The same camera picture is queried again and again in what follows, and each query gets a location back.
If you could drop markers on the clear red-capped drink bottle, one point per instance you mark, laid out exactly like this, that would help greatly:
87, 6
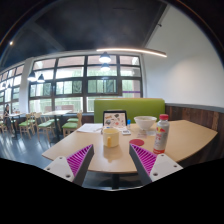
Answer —
161, 136

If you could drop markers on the flat round red coaster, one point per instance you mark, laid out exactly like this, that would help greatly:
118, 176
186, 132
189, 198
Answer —
136, 142

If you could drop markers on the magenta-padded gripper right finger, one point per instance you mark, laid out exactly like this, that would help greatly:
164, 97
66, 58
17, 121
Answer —
150, 164

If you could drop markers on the person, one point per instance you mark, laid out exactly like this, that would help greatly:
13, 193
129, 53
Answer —
6, 117

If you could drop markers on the group of pendant lamps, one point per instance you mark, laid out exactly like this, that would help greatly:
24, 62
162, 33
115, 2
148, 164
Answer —
66, 70

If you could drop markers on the pale yellow mug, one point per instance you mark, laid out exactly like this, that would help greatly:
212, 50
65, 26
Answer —
110, 137

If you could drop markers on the group of green-seated wooden chairs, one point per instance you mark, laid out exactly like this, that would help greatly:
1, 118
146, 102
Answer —
43, 124

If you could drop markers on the white bowl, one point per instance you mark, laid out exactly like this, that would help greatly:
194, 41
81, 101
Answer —
145, 122

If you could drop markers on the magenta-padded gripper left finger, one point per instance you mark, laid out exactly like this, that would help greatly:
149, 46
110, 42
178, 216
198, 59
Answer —
76, 161

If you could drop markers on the sticker-covered tablet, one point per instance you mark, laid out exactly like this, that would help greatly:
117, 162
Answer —
114, 119

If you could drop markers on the small blue-capped bottle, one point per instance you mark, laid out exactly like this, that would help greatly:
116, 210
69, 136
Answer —
128, 124

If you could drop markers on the green upholstered booth bench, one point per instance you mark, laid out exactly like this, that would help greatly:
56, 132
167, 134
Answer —
130, 108

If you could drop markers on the white paper sheets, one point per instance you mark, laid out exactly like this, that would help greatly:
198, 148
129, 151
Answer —
89, 127

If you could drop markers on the light wooden dining table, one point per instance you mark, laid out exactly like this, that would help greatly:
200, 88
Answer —
56, 114

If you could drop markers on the long linear ceiling light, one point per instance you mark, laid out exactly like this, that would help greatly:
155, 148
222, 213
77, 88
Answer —
132, 51

